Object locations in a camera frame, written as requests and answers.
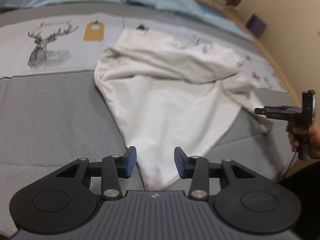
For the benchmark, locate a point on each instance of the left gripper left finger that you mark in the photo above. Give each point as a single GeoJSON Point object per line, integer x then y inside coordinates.
{"type": "Point", "coordinates": [71, 195]}

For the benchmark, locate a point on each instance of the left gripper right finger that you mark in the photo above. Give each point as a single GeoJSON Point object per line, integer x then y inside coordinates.
{"type": "Point", "coordinates": [240, 197]}

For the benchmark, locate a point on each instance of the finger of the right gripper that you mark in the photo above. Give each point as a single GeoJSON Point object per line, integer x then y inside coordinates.
{"type": "Point", "coordinates": [279, 112]}

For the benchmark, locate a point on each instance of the white t-shirt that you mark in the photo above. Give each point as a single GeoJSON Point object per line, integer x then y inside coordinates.
{"type": "Point", "coordinates": [164, 93]}

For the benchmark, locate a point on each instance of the person's right hand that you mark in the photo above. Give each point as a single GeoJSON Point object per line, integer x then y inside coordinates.
{"type": "Point", "coordinates": [304, 141]}

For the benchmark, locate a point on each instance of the purple box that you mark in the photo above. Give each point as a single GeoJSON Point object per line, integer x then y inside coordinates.
{"type": "Point", "coordinates": [256, 25]}

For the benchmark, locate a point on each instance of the grey printed bed cover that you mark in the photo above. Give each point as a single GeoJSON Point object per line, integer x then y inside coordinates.
{"type": "Point", "coordinates": [50, 120]}

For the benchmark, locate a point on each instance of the wooden bed frame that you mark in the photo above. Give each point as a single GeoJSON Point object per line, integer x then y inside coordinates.
{"type": "Point", "coordinates": [230, 12]}

